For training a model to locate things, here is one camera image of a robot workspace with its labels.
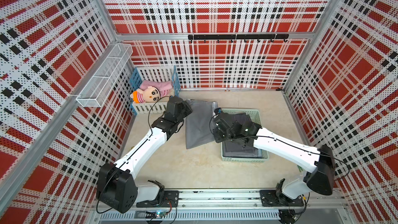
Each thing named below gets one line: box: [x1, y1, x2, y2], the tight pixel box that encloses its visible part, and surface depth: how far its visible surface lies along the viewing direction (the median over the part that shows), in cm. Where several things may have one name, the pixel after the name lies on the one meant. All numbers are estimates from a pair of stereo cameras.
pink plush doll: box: [129, 79, 174, 104], surface depth 103 cm
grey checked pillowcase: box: [222, 137, 263, 159], surface depth 87 cm
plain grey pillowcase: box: [185, 99, 219, 150], surface depth 81 cm
